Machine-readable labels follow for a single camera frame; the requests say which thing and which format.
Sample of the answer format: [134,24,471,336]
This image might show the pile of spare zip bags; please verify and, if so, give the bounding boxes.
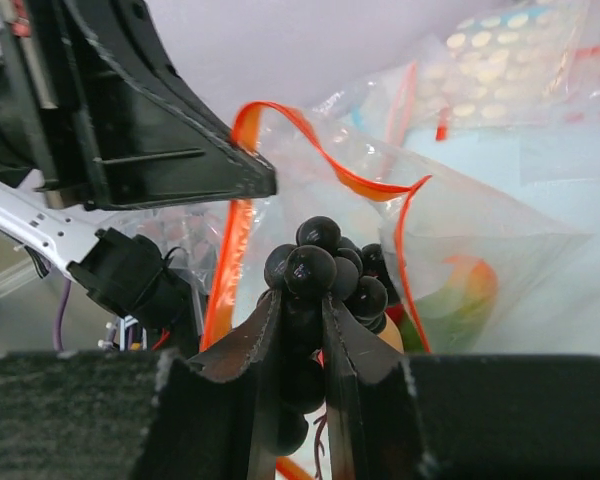
[315,1,600,145]

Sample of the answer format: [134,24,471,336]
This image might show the dark toy grapes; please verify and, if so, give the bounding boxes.
[264,216,400,456]

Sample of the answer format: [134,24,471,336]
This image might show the toy peach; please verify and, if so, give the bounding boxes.
[377,313,405,353]

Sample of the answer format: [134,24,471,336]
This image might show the clear orange-zipper bag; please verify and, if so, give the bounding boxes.
[144,99,596,480]

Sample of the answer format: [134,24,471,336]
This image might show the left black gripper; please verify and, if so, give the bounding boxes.
[0,1,277,210]

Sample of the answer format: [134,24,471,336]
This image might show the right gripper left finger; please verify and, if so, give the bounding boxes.
[0,292,281,479]

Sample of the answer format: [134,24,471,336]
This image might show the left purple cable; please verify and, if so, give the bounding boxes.
[52,277,74,351]

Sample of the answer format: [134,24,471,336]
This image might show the red-green toy mango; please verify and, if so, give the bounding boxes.
[415,255,499,353]

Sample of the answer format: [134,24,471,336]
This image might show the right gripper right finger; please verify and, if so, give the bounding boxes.
[322,298,600,479]

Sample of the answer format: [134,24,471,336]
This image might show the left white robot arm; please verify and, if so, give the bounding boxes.
[0,1,277,341]

